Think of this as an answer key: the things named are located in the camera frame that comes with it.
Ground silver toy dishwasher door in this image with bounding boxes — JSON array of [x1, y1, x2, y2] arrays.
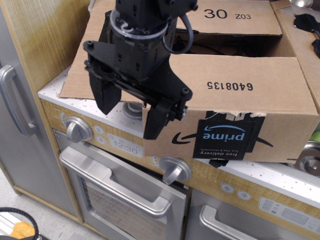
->
[[185, 190, 320, 240]]

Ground silver metal bowl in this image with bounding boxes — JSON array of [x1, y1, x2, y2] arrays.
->
[[290, 0, 314, 9]]

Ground large cardboard Amazon box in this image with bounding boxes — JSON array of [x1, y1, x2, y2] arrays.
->
[[60, 0, 319, 163]]

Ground silver metal toy pot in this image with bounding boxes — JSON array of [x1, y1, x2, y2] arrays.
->
[[295, 141, 320, 178]]

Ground toy play kitchen unit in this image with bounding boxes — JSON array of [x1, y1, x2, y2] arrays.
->
[[0, 0, 320, 240]]

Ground black braided cable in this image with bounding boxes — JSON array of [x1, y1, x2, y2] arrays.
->
[[0, 206, 40, 238]]

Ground yellow orange object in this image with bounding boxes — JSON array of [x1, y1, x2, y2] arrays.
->
[[10, 221, 35, 239]]

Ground black objects on right flap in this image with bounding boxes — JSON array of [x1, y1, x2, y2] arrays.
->
[[293, 13, 320, 57]]

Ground left silver oven knob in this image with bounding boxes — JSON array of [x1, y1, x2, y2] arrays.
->
[[65, 116, 93, 143]]

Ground silver oven knob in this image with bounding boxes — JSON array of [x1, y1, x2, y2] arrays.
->
[[65, 116, 93, 143], [159, 157, 192, 185]]

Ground right silver oven knob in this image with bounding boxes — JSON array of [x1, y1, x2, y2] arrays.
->
[[159, 157, 192, 185]]

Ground grey toy fridge door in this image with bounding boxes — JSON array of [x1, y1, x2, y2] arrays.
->
[[0, 0, 89, 221]]

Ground grey toy stove burner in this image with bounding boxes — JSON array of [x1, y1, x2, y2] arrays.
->
[[122, 102, 143, 120]]

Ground black looped gripper cable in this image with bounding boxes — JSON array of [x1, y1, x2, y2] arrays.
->
[[161, 13, 195, 55]]

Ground silver toy oven door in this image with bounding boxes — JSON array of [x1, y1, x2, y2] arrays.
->
[[59, 146, 188, 240]]

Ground green toy fruit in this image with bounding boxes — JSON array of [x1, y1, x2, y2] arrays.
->
[[309, 131, 320, 142]]

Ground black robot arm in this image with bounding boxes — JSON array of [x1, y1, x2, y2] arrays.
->
[[83, 0, 198, 140]]

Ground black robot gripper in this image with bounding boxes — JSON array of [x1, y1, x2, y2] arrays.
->
[[83, 9, 194, 140]]

